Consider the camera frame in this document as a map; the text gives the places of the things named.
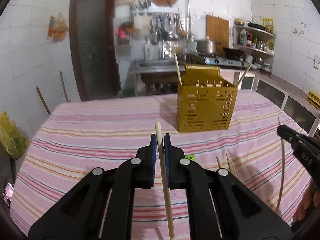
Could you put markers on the chopstick in holder right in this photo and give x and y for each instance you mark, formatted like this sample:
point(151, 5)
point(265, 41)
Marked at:
point(243, 76)

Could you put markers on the person's right hand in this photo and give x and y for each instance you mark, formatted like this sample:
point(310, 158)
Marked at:
point(311, 196)

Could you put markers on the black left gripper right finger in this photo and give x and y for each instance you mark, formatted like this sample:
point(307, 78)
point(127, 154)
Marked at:
point(219, 205)

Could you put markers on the long chopstick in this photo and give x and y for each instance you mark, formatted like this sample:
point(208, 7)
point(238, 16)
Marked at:
point(282, 175)

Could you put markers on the green frog handle fork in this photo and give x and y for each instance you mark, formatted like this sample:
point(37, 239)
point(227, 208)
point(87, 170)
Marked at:
point(190, 157)

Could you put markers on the steel sink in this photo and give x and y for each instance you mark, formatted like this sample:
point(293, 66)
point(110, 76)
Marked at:
point(152, 72)

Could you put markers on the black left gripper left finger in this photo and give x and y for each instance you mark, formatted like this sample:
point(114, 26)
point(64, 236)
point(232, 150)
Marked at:
point(100, 206)

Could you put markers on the chopstick in holder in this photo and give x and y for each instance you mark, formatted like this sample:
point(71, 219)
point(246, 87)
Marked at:
point(243, 76)
point(177, 69)

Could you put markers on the wooden chopstick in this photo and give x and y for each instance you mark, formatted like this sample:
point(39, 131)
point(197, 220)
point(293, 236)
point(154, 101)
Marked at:
point(231, 165)
point(219, 162)
point(166, 192)

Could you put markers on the chopstick in holder left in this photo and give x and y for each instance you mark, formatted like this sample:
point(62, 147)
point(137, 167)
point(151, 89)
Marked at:
point(177, 69)

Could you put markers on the hanging utensil rack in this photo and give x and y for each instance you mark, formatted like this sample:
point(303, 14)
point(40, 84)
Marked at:
point(159, 22)

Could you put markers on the gold perforated utensil holder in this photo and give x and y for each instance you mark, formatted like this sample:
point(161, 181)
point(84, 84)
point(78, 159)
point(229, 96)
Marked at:
point(205, 100)

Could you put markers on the hanging snack bags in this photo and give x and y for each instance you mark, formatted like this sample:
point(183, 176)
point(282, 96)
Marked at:
point(57, 28)

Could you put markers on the corner kitchen shelf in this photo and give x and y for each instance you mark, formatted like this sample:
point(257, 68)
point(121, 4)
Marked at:
point(255, 40)

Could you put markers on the yellow egg tray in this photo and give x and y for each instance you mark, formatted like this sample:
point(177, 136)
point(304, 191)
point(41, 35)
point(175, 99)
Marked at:
point(314, 97)

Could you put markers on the dark wooden door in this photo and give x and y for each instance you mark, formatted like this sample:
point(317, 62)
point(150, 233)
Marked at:
point(91, 36)

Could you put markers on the steel cooking pot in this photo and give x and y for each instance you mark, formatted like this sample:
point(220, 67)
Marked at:
point(207, 46)

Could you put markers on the pink striped tablecloth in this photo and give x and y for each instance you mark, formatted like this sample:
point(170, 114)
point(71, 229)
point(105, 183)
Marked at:
point(78, 137)

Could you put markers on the green bucket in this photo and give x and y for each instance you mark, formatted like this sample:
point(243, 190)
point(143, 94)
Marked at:
point(126, 93)

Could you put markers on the gas stove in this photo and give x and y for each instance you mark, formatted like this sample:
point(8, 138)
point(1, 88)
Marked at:
point(218, 61)

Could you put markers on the rectangular wooden cutting board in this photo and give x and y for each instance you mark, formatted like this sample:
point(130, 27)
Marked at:
point(217, 29)

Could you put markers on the black wok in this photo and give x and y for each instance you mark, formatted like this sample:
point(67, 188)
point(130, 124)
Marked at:
point(233, 54)

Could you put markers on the yellow plastic bag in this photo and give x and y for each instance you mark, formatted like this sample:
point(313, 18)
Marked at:
point(14, 142)

